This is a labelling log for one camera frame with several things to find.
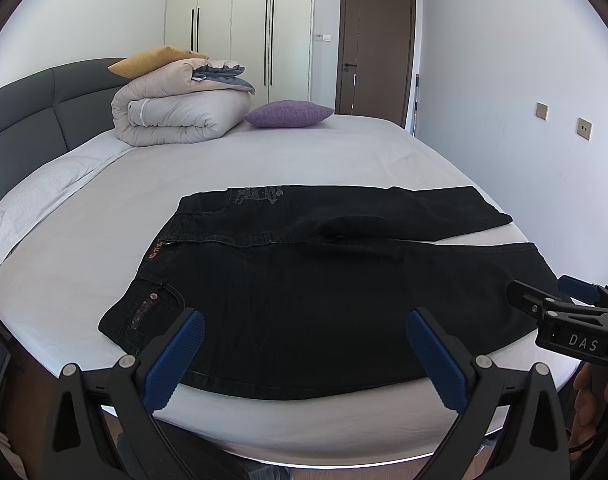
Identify white pillow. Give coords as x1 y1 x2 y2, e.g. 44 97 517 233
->
0 130 133 266

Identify brown wooden door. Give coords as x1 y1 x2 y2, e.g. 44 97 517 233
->
336 0 417 127

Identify beige wall socket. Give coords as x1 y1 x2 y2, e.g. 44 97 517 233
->
535 102 549 120
576 118 592 141

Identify beige wall socket far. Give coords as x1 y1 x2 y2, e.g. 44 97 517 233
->
535 102 549 120

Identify folded beige grey duvet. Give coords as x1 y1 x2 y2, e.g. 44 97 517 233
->
111 58 255 148

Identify purple cushion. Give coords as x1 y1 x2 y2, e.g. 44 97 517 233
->
244 100 333 129

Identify mustard yellow cushion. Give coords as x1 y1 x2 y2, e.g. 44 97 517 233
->
108 46 208 79

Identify person's right hand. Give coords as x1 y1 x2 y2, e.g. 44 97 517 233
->
569 363 608 448

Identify dark grey padded headboard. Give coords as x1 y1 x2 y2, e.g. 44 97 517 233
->
0 58 128 201

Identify beige wall socket near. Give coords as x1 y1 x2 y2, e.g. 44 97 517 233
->
576 118 592 141

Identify black denim pants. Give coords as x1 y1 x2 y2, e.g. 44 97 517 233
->
99 185 557 401

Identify white wardrobe with black handles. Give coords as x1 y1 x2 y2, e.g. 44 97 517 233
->
164 0 314 106

